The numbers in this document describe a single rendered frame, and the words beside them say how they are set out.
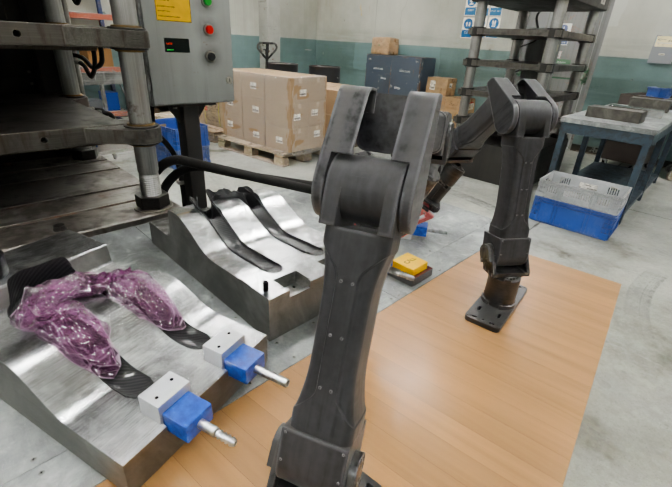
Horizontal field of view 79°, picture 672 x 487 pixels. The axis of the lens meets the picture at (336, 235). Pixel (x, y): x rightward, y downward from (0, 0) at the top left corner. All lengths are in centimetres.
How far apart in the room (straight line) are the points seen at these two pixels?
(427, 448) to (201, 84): 127
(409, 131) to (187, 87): 120
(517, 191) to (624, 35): 619
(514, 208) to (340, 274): 55
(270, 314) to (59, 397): 31
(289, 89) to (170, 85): 311
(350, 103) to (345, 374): 24
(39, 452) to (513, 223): 82
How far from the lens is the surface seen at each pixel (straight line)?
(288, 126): 457
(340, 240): 35
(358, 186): 35
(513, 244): 87
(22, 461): 69
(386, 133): 40
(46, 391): 65
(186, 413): 57
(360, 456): 44
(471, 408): 70
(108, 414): 62
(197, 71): 151
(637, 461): 196
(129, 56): 129
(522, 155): 84
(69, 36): 131
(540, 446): 69
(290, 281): 78
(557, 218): 379
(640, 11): 698
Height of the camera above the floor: 129
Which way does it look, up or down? 25 degrees down
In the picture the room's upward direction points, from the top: 3 degrees clockwise
